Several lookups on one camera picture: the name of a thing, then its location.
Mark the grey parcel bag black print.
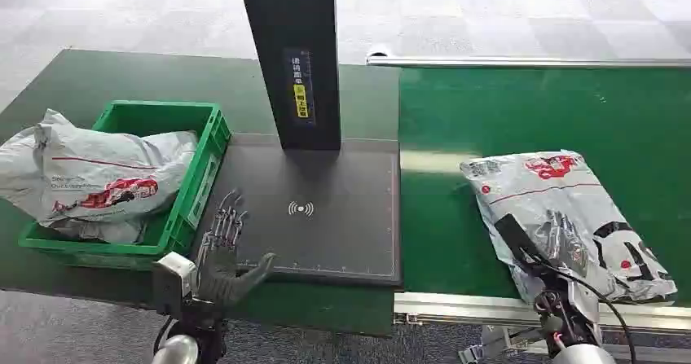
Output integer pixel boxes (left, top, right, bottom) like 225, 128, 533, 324
460, 149, 679, 306

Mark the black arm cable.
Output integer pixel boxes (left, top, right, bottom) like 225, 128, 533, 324
521, 248, 639, 364

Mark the wide silver conveyor rail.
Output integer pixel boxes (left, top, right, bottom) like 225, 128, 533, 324
393, 291, 691, 336

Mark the black scanner column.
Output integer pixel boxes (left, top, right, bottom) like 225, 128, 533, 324
235, 0, 343, 151

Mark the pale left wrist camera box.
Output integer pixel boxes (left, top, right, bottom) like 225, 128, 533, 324
152, 251, 199, 315

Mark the grey parcel bag red line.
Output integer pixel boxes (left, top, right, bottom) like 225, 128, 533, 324
0, 108, 199, 245

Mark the black scanner base plate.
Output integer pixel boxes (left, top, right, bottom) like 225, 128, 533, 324
193, 133, 404, 288

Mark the white crate label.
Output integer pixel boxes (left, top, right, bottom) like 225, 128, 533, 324
187, 153, 220, 229

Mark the grey conveyor support bracket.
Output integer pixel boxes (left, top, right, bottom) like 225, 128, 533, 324
459, 326, 546, 364

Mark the green conveyor belt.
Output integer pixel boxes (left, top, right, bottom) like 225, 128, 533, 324
398, 67, 691, 308

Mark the green plastic crate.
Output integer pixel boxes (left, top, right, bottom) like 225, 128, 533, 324
17, 99, 232, 272

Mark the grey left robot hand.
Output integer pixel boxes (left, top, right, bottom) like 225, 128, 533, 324
195, 188, 277, 309

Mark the thin silver conveyor rail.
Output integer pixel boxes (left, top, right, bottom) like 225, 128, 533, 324
366, 52, 691, 69

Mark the yellow and blue column label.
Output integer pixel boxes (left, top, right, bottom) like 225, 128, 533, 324
283, 47, 316, 127

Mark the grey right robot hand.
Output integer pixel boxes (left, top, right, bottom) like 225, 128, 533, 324
494, 209, 601, 319

